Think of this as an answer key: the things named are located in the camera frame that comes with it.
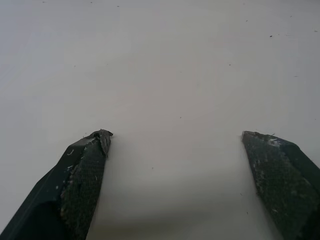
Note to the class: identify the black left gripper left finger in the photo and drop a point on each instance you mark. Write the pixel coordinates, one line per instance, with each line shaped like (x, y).
(75, 185)

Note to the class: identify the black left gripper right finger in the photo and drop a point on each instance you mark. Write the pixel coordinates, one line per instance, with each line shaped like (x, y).
(282, 180)

